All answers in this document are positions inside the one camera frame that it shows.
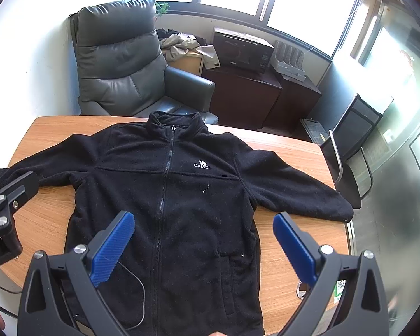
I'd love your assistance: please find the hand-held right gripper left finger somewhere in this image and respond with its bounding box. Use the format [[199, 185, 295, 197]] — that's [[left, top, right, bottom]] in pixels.
[[17, 211, 136, 336]]

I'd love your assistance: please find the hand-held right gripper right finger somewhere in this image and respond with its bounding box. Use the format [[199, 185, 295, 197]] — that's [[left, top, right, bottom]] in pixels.
[[272, 212, 390, 336]]

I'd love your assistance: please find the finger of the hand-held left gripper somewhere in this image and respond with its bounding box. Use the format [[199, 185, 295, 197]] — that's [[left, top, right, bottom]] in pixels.
[[0, 171, 40, 239]]

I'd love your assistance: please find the black fleece jacket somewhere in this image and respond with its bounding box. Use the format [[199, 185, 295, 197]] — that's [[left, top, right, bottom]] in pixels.
[[0, 111, 354, 336]]

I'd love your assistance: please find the pile of beige clothes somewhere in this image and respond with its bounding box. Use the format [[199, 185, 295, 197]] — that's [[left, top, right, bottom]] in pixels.
[[156, 28, 221, 71]]

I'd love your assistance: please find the dark wooden cabinet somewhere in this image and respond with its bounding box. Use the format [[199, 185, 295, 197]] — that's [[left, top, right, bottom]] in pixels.
[[201, 65, 283, 130], [266, 73, 323, 134]]

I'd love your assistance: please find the dark leather armchair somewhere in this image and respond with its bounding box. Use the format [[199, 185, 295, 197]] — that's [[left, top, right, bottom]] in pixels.
[[69, 0, 219, 127]]

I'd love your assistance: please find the light wooden cabinet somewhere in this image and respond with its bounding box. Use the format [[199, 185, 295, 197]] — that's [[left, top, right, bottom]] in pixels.
[[163, 51, 204, 77]]

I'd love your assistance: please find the black microwave oven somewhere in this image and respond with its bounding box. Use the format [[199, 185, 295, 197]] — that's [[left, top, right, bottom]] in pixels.
[[212, 27, 275, 74]]

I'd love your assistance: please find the window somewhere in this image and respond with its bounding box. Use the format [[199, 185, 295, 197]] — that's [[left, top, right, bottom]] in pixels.
[[140, 0, 358, 53]]

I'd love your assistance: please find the clear plastic ring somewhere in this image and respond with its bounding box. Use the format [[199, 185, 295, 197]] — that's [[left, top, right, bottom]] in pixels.
[[295, 279, 311, 300]]

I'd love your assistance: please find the thin cable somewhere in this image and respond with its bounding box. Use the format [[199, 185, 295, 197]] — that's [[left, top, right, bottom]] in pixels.
[[114, 262, 148, 330], [0, 280, 25, 323]]

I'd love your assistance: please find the black chair with chrome frame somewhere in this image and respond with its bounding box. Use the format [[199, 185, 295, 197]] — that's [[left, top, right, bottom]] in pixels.
[[320, 129, 373, 210]]

